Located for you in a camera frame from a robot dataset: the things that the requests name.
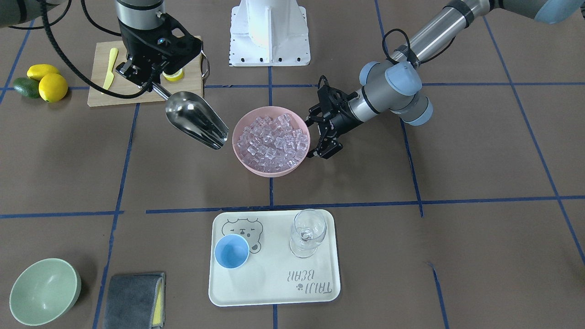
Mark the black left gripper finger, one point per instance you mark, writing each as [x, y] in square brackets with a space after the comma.
[313, 116]
[325, 150]

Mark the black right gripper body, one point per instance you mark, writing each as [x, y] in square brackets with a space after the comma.
[135, 47]

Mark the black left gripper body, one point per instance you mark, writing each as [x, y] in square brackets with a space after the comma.
[343, 119]

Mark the metal ice scoop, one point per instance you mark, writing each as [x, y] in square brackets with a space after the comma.
[192, 115]

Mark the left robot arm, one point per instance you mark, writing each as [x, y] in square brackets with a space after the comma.
[394, 84]

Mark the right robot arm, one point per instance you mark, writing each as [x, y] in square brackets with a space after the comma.
[137, 13]

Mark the clear ice cubes pile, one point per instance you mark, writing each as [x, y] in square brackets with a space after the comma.
[272, 145]

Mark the blue plastic cup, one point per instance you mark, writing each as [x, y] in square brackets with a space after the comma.
[231, 251]

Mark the half lemon slice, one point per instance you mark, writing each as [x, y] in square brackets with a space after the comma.
[175, 76]

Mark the pink bowl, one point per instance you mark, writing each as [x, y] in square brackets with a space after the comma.
[272, 111]

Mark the yellow plastic knife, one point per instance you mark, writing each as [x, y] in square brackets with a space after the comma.
[109, 75]

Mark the clear wine glass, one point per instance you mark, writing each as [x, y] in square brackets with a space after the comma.
[307, 232]

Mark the yellow lemon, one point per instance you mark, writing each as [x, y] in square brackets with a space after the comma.
[53, 87]
[38, 71]

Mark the cream bear tray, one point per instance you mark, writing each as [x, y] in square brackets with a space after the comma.
[272, 274]

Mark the green avocado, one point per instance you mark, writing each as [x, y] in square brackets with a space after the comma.
[26, 87]

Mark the grey folded cloth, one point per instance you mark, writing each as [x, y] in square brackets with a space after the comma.
[136, 301]

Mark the green bowl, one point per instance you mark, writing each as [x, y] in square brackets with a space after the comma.
[44, 291]

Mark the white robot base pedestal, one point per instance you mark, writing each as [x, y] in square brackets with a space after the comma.
[269, 33]

